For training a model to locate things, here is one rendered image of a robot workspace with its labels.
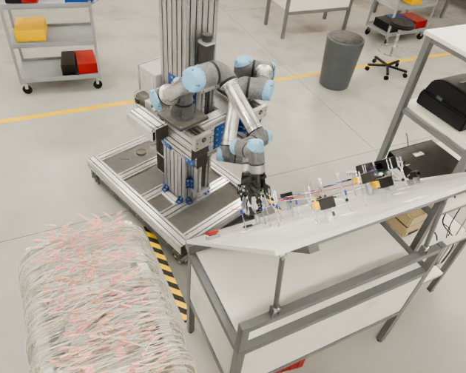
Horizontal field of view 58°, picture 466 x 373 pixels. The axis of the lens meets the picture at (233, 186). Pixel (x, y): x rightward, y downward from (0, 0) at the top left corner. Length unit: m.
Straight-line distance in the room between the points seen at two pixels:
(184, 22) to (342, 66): 3.19
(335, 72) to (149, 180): 2.89
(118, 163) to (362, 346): 2.38
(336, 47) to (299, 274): 3.56
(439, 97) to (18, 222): 3.07
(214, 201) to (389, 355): 1.65
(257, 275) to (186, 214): 1.21
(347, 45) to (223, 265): 3.65
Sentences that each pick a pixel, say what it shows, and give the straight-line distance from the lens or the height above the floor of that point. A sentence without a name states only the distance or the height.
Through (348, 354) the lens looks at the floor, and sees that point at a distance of 3.02.
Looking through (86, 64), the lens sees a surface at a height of 0.30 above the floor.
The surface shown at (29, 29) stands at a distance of 5.03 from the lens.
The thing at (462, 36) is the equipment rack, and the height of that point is 1.85.
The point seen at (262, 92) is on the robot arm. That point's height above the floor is 1.43.
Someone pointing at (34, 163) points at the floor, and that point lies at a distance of 4.22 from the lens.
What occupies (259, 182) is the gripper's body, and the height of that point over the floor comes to 1.31.
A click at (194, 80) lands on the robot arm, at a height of 1.61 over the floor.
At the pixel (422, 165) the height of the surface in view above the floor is 1.12.
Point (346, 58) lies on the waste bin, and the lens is 5.36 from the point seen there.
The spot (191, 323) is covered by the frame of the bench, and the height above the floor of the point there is 0.13.
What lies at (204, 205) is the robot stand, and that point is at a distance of 3.32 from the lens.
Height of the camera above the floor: 2.56
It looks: 42 degrees down
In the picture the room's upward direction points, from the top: 7 degrees clockwise
